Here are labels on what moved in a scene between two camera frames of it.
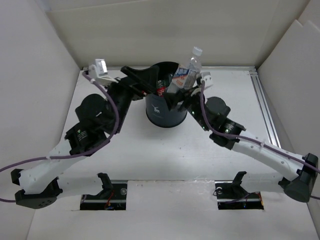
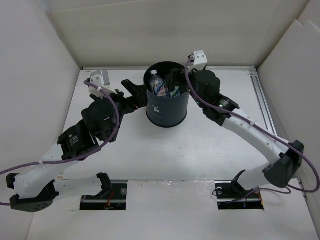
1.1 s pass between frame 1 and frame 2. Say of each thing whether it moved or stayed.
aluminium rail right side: stayed
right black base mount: stayed
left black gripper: moved
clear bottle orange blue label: moved
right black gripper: moved
